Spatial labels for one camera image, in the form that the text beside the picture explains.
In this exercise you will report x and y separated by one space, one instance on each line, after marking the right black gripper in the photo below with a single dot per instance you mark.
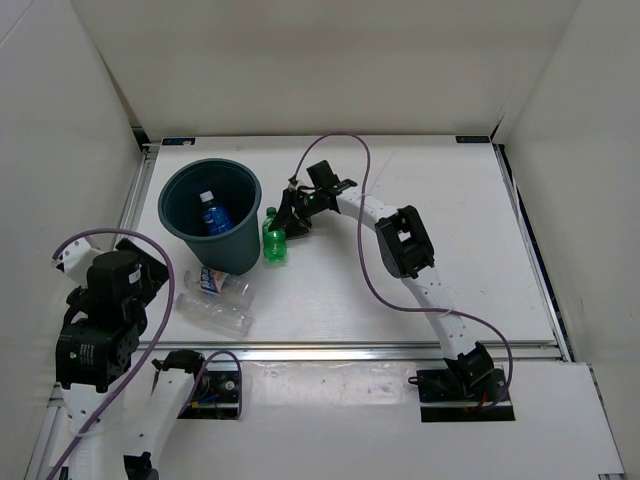
294 227

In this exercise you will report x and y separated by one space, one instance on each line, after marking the green plastic bottle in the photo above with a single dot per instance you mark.
274 241

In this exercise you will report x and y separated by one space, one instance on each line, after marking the clear bottle with orange label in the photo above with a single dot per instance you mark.
231 289

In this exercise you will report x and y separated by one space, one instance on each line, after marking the clear plastic bottle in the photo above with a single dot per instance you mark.
209 314

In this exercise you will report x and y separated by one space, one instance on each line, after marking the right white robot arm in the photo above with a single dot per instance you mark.
408 255

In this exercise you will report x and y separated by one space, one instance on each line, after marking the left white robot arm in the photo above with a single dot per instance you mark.
101 331

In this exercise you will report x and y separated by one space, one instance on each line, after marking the dark green plastic bin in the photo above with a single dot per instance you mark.
234 186

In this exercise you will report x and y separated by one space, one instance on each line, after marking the blue plastic bottle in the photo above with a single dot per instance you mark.
215 216

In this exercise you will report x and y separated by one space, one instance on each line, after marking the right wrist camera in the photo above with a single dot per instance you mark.
324 179

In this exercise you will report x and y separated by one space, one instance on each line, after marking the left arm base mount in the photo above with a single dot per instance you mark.
218 395

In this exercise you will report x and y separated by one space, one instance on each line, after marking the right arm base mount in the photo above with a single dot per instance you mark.
443 400

